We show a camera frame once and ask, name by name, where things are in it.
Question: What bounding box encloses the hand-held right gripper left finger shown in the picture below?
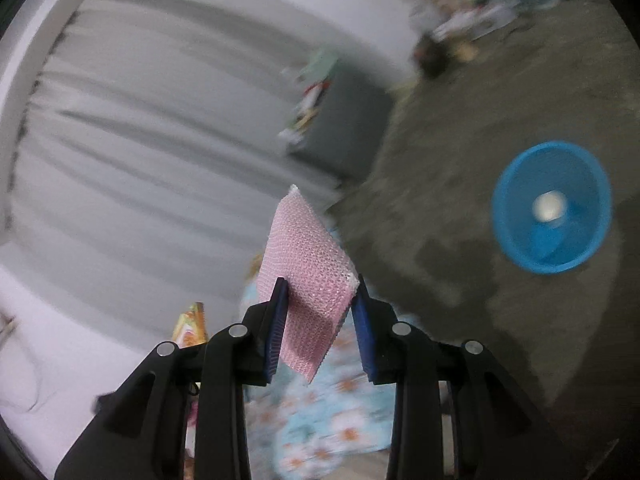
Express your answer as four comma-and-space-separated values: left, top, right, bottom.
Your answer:
54, 277, 291, 480

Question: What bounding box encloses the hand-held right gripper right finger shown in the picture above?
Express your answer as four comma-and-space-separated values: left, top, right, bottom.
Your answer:
350, 275, 586, 480

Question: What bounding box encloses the pink sponge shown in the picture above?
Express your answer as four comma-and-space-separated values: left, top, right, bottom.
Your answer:
256, 184, 360, 383

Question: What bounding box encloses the blue plastic basket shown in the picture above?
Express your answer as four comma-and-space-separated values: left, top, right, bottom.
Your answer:
491, 141, 613, 275

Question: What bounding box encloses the floral tablecloth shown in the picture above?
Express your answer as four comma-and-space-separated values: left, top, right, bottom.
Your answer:
240, 255, 451, 480

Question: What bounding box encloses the yellow snack packet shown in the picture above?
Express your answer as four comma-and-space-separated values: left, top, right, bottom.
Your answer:
171, 302, 209, 349

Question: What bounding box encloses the dark grey cabinet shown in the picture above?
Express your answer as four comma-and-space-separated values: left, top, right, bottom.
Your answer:
287, 57, 397, 182

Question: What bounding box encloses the white curtain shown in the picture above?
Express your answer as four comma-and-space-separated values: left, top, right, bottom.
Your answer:
9, 0, 418, 286

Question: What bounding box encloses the white crumpled paper ball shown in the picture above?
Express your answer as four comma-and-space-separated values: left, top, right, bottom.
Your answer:
532, 191, 567, 224

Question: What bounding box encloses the clutter of small items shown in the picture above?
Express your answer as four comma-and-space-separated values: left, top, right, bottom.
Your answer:
277, 46, 342, 147

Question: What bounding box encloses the pile of white papers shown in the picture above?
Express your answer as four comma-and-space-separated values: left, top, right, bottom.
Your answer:
414, 0, 532, 78

